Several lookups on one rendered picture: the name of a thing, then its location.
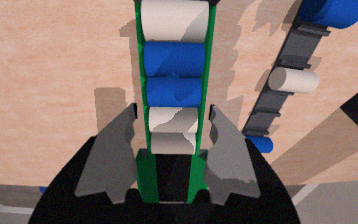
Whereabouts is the blue cylinder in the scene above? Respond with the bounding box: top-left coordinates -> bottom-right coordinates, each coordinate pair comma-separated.
299,0 -> 358,29
244,135 -> 273,153
144,41 -> 205,78
147,77 -> 201,108

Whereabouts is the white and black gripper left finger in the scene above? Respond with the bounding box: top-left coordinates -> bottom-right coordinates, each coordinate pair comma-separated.
28,103 -> 137,224

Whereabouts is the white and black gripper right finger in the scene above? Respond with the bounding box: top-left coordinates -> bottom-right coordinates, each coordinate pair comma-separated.
203,104 -> 301,224

